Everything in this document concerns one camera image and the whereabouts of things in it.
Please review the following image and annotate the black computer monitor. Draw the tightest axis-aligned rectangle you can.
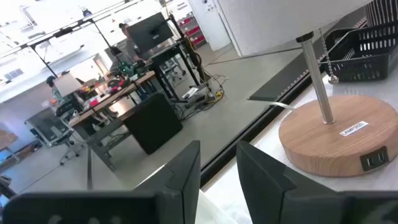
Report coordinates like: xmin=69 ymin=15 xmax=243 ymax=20
xmin=126 ymin=12 xmax=175 ymax=54

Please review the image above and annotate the low wooden table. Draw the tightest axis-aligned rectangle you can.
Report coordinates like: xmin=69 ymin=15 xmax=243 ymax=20
xmin=0 ymin=129 xmax=41 ymax=172

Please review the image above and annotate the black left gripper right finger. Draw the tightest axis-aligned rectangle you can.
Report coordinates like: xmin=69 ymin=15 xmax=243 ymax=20
xmin=236 ymin=141 xmax=398 ymax=224

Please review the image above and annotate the black hazard-striped floor mat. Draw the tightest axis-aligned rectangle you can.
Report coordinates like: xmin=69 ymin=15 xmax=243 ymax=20
xmin=248 ymin=5 xmax=369 ymax=102

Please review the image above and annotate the grey office chair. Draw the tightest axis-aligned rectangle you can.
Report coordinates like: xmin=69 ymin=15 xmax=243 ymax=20
xmin=24 ymin=107 xmax=86 ymax=166

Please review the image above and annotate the person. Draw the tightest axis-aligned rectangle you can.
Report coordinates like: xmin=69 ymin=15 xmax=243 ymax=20
xmin=45 ymin=75 xmax=74 ymax=107
xmin=117 ymin=22 xmax=147 ymax=68

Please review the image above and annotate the black standing desk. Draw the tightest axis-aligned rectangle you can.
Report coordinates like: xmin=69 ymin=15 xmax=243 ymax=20
xmin=146 ymin=42 xmax=203 ymax=101

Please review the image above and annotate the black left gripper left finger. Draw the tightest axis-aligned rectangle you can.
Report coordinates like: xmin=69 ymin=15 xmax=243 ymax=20
xmin=1 ymin=140 xmax=201 ymax=224

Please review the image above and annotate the black plastic basket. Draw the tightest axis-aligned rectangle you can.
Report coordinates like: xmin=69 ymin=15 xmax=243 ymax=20
xmin=319 ymin=21 xmax=398 ymax=83

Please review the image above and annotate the black table frame rail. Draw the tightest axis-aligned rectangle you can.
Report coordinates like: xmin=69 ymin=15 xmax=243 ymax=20
xmin=200 ymin=73 xmax=315 ymax=187

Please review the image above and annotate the white lamp power cord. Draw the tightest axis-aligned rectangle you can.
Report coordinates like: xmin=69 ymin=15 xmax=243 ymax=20
xmin=266 ymin=101 xmax=296 ymax=111

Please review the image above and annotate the white shade wooden base lamp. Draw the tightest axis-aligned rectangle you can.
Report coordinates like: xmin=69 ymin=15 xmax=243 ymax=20
xmin=217 ymin=0 xmax=398 ymax=178

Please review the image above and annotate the black cabinet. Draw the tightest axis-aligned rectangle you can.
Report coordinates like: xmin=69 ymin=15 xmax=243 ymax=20
xmin=123 ymin=92 xmax=183 ymax=156

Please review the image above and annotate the light grey monitor back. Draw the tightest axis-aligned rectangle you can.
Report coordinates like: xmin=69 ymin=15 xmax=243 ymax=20
xmin=53 ymin=72 xmax=83 ymax=98

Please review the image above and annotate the white door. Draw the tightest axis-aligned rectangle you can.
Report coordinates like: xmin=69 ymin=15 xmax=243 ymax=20
xmin=188 ymin=0 xmax=233 ymax=52

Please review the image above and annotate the shelf with red bins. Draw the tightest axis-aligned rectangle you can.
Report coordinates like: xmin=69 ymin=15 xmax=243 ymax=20
xmin=176 ymin=14 xmax=208 ymax=50

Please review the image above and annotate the black light stand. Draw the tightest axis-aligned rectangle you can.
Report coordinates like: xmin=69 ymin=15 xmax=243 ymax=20
xmin=18 ymin=17 xmax=124 ymax=78

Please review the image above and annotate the floor cable tangle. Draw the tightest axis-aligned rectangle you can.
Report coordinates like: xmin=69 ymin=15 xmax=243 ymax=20
xmin=172 ymin=73 xmax=229 ymax=121

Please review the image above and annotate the wooden top work desk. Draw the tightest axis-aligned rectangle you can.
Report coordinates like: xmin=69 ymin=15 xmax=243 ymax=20
xmin=67 ymin=70 xmax=156 ymax=172

